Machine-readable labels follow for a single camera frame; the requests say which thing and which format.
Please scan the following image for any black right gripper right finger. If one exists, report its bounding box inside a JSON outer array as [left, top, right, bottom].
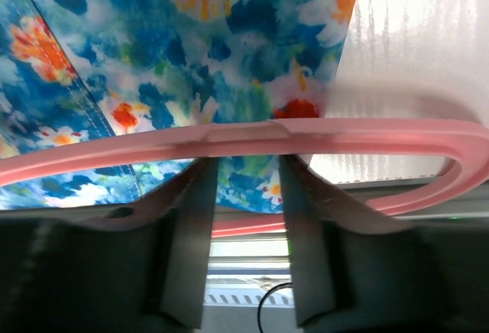
[[279, 155, 488, 332]]

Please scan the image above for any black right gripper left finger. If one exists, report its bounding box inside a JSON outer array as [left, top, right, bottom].
[[1, 158, 219, 332]]

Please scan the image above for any pink plastic hanger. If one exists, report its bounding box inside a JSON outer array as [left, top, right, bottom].
[[1, 118, 488, 215]]

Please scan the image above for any blue floral skirt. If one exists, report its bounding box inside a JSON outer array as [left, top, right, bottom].
[[0, 0, 364, 215]]

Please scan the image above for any slotted cable duct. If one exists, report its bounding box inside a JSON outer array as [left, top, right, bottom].
[[204, 287, 294, 308]]

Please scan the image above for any aluminium mounting rail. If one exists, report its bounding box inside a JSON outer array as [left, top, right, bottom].
[[209, 183, 488, 283]]

